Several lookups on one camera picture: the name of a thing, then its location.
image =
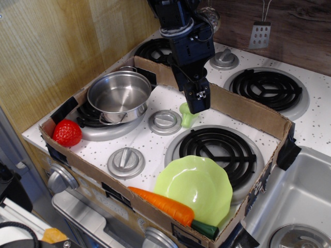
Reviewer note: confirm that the back left black burner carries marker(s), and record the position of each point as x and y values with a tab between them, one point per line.
156	50

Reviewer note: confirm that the silver left oven knob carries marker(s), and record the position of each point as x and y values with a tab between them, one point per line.
60	179

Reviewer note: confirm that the light green plastic plate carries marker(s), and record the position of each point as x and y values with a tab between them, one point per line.
199	183

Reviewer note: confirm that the cardboard fence box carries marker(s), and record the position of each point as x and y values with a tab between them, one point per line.
87	161

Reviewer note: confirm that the silver front stove knob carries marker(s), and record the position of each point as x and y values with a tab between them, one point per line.
126	163

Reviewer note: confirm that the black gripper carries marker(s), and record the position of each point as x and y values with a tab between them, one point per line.
190	52

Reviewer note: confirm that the red toy strawberry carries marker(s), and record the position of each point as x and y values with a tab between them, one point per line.
67	133

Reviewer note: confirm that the silver stove knob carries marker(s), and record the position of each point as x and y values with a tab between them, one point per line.
165	122
224	60
126	163

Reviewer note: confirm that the hanging metal slotted spatula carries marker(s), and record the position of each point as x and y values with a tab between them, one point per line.
260	33

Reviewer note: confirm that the back right black burner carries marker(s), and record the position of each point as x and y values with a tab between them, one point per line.
274	88

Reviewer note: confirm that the silver right oven knob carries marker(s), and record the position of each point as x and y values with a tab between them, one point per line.
157	239

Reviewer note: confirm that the silver back stove knob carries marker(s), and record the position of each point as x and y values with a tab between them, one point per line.
224	60

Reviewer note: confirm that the small steel pot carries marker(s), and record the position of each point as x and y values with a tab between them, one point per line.
119	96

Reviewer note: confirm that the silver oven knob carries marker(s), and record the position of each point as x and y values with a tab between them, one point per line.
157	239
60	179

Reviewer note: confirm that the silver centre stove knob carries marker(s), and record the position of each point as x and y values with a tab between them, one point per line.
165	122

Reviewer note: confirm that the orange toy carrot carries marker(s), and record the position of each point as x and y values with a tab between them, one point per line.
178	211

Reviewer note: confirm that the hanging metal skimmer ladle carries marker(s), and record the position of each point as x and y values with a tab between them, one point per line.
211	14

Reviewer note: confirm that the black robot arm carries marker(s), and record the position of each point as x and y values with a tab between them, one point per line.
177	18

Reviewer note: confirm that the front left black burner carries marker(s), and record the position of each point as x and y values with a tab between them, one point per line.
95	128

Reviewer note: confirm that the silver oven door handle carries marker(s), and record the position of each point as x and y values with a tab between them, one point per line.
103	228

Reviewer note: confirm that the front right black burner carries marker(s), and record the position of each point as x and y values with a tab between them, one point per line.
236	153

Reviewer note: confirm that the black burner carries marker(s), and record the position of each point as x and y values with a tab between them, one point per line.
95	128
156	50
236	153
274	88

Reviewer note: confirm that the steel toy sink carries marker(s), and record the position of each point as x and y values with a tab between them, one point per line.
294	210

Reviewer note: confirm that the green toy broccoli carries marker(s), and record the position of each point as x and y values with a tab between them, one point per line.
187	116

